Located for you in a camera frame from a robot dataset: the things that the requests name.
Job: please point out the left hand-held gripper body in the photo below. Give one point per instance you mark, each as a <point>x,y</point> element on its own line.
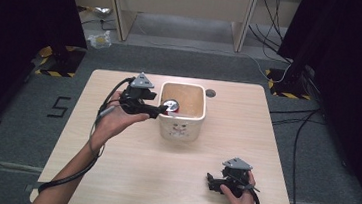
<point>136,92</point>

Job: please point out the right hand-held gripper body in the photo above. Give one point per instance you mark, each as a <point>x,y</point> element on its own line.
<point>237,174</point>

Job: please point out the red soda can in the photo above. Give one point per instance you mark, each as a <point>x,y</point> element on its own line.
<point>171,105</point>

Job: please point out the white square bin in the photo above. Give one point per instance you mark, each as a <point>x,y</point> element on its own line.
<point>179,128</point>

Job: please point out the person's right hand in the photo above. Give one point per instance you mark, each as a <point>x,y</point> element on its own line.
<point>243,201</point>

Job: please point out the person's left hand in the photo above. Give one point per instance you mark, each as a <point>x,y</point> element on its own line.
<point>116,122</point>

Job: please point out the white plastic bag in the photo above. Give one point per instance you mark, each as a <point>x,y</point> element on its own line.
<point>99,40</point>

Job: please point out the stand base with hazard tape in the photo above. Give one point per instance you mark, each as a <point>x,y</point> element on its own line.
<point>287,87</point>
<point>62,63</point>

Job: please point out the crumpled clear plastic bag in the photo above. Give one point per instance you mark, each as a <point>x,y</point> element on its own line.
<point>99,11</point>

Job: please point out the beige desk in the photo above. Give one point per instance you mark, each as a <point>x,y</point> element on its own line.
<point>185,2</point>

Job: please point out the black curtain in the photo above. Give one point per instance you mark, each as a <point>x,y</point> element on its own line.
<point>15,32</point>
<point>355,82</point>

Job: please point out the grey tape strip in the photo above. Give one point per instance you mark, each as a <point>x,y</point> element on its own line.
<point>31,188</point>

